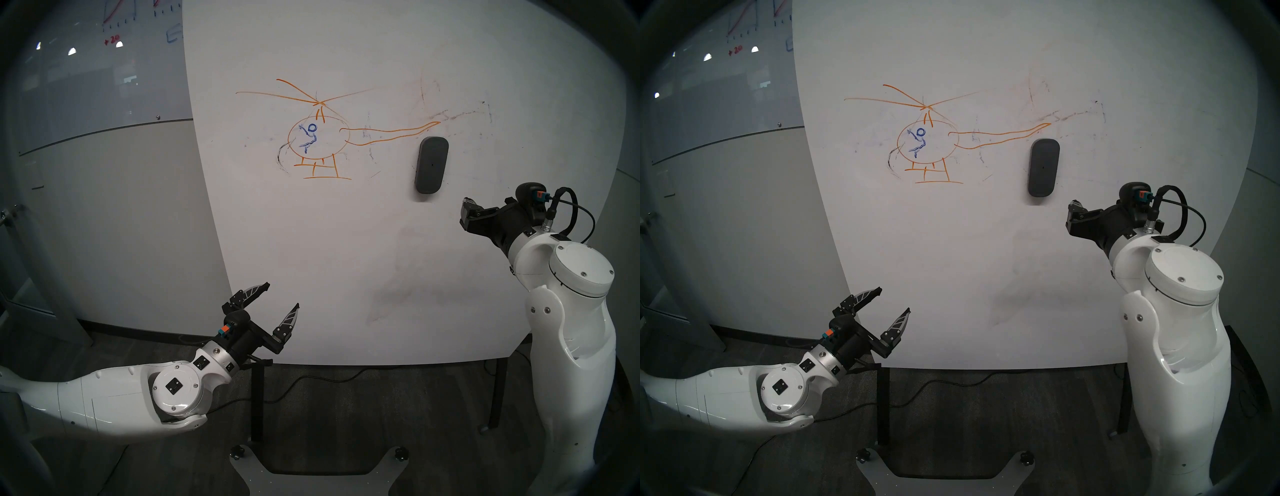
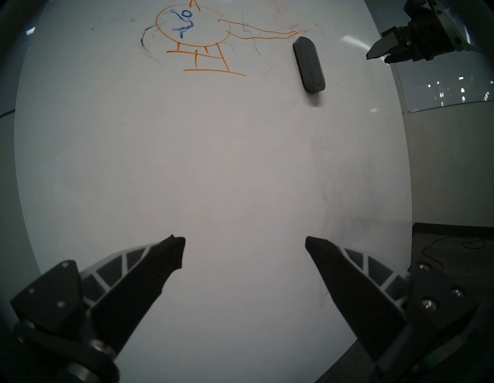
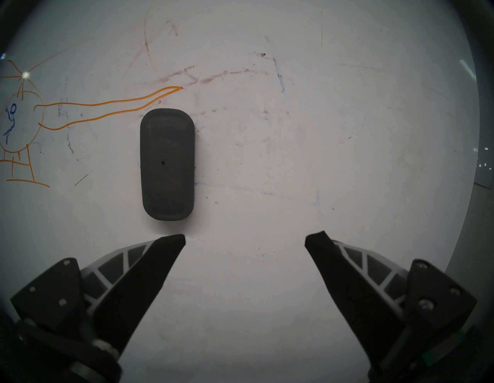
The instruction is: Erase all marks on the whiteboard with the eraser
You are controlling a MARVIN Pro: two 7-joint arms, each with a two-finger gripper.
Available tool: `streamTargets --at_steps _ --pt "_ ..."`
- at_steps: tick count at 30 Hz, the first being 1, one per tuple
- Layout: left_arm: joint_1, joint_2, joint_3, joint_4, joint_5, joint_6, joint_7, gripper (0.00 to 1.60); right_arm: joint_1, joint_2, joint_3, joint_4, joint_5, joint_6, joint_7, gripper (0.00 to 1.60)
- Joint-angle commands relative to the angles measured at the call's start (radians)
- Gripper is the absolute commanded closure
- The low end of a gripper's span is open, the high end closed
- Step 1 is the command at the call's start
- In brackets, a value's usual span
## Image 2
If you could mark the large white whiteboard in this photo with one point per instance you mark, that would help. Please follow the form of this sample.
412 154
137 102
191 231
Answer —
231 154

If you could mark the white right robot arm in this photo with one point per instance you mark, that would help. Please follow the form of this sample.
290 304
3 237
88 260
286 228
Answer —
460 33

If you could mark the dark grey whiteboard eraser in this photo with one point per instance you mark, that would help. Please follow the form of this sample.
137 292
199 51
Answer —
308 63

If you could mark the plain glass wall panel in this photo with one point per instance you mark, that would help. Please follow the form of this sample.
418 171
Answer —
444 85

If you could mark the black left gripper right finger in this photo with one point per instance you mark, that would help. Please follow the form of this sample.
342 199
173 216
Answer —
355 293

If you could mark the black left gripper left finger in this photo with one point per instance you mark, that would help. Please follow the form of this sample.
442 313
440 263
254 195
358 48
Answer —
131 293

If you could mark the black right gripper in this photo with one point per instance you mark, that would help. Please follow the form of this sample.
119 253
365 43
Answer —
428 33

